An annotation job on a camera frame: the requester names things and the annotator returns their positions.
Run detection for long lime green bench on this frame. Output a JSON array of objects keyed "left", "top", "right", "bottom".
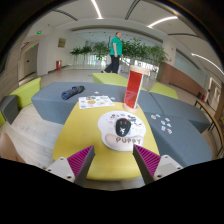
[{"left": 92, "top": 72, "right": 148, "bottom": 92}]

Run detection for gold wall plaque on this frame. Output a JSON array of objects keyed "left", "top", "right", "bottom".
[{"left": 57, "top": 37, "right": 67, "bottom": 49}]

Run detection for person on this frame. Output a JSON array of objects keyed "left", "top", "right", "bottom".
[{"left": 101, "top": 31, "right": 124, "bottom": 74}]

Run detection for row of potted plants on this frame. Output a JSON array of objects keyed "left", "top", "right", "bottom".
[{"left": 69, "top": 38, "right": 169, "bottom": 68}]

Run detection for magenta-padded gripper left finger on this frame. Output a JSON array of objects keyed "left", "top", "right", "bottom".
[{"left": 45, "top": 144, "right": 96, "bottom": 187}]

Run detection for brown reception counter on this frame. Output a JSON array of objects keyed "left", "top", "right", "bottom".
[{"left": 156, "top": 62, "right": 207, "bottom": 98}]

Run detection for red panel wooden stand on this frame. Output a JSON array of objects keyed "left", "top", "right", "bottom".
[{"left": 123, "top": 64, "right": 151, "bottom": 114}]

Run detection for grey sofa armrest block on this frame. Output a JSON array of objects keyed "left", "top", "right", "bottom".
[{"left": 0, "top": 94, "right": 19, "bottom": 125}]

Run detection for small lime green bench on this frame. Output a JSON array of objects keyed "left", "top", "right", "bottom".
[{"left": 148, "top": 81, "right": 179, "bottom": 100}]

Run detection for white round printed mouse pad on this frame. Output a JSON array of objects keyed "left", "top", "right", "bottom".
[{"left": 97, "top": 110, "right": 147, "bottom": 153}]

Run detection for lime green sofa seat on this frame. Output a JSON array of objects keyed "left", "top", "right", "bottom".
[{"left": 0, "top": 77, "right": 42, "bottom": 128}]

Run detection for scattered small stickers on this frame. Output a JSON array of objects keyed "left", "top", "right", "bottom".
[{"left": 150, "top": 113, "right": 174, "bottom": 135}]

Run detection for dark blue folded umbrella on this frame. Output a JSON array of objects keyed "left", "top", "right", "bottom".
[{"left": 60, "top": 85, "right": 86, "bottom": 101}]

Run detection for black computer mouse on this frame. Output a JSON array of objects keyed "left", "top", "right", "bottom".
[{"left": 115, "top": 117, "right": 132, "bottom": 137}]

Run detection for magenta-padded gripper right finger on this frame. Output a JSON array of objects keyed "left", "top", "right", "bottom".
[{"left": 132, "top": 144, "right": 184, "bottom": 186}]

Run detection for large grey upholstered bench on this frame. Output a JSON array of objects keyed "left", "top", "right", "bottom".
[{"left": 30, "top": 81, "right": 213, "bottom": 168}]

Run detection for white sticker sheet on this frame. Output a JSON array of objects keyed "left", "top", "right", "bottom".
[{"left": 78, "top": 95, "right": 116, "bottom": 110}]

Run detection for ceiling strip lights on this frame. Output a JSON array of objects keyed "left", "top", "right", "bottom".
[{"left": 89, "top": 0, "right": 224, "bottom": 76}]

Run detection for wooden chair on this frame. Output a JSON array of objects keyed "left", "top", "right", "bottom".
[{"left": 194, "top": 98, "right": 224, "bottom": 158}]

